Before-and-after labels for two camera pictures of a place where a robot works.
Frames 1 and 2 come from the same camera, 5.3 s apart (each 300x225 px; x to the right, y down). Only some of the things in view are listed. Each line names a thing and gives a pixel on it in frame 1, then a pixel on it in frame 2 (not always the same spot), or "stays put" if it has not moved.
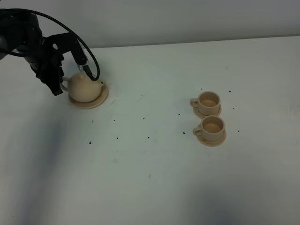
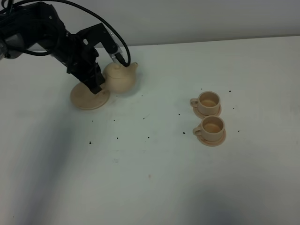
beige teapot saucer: (100, 101) stays put
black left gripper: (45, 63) to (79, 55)
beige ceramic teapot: (82, 87) to (119, 78)
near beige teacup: (212, 129) stays put
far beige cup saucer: (201, 116) stays put
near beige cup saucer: (212, 143) stays put
